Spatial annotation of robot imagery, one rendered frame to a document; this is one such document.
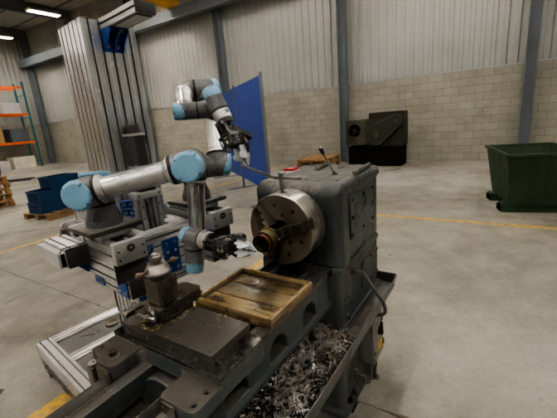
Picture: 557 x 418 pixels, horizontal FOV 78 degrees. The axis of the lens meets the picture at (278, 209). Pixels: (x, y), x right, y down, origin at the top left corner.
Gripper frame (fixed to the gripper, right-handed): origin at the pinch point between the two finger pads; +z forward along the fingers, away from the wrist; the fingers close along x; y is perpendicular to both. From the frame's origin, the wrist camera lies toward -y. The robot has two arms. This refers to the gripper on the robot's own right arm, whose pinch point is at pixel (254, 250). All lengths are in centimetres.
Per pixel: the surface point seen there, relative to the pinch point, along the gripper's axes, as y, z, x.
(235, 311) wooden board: 12.5, 0.9, -18.8
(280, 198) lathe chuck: -22.0, -3.0, 15.2
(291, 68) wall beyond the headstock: -992, -582, 219
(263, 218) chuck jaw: -16.6, -8.0, 7.0
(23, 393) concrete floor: 31, -159, -123
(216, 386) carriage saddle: 43, 20, -19
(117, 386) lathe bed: 53, -8, -25
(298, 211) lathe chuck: -22.3, 5.7, 10.8
